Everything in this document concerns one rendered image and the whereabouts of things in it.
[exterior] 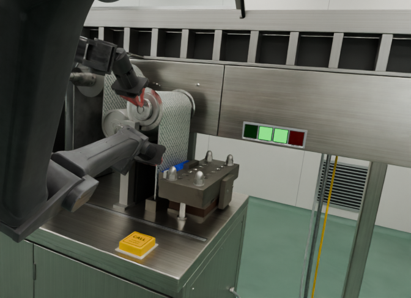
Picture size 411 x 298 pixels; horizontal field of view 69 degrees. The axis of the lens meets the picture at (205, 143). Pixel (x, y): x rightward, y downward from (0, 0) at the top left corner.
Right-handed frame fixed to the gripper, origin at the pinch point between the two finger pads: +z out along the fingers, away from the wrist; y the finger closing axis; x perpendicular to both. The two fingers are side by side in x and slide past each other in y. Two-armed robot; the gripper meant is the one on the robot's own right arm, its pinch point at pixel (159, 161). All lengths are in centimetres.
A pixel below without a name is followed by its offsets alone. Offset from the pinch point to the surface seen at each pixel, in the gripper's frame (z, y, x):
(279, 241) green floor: 208, 30, -5
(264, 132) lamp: 19.9, 29.6, 24.7
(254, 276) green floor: 152, 22, -37
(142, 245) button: -16.4, 12.6, -26.5
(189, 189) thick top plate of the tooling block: -2.9, 15.3, -7.6
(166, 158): 3.7, 0.3, 2.1
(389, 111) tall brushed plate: 14, 71, 37
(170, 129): -0.7, 0.3, 12.0
